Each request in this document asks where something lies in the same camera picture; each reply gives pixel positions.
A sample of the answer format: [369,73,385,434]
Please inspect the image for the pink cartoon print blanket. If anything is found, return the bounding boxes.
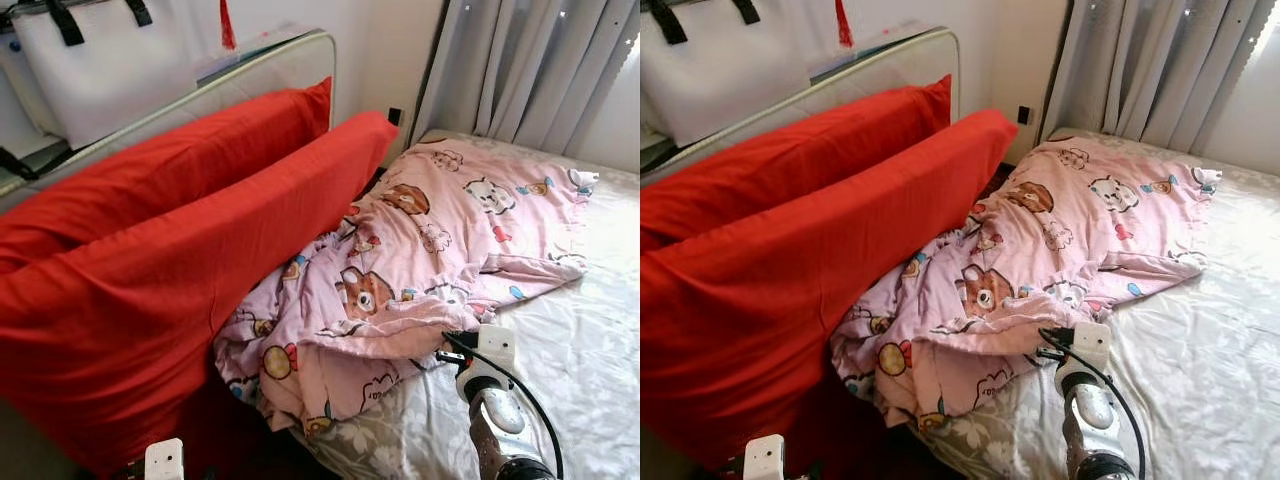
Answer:
[830,137,1224,432]
[212,140,600,437]

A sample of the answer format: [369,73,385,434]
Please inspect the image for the beige floral bed sheet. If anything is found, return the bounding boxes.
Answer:
[290,130,641,480]
[905,127,1280,480]

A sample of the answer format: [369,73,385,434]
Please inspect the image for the red fabric cushion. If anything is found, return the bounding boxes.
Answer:
[0,110,400,477]
[0,77,334,277]
[640,74,954,253]
[640,107,1020,473]

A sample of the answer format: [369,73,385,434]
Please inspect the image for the grey curtain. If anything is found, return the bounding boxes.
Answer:
[412,0,641,153]
[1040,0,1280,154]

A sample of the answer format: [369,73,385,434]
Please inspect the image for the beige padded board metal rim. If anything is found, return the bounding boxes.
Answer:
[640,25,962,188]
[0,28,338,213]

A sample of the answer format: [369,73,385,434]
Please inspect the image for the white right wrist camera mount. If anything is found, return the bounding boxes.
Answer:
[1072,320,1114,374]
[475,323,519,377]

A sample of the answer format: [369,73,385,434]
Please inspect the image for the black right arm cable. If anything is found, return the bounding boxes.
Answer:
[1039,328,1149,480]
[444,333,567,480]

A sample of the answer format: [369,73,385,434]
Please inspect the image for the black strap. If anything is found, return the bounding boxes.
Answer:
[640,134,678,173]
[0,145,42,183]

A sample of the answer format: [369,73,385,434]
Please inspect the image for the white tote bag black straps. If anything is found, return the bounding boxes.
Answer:
[0,0,202,152]
[640,0,814,150]

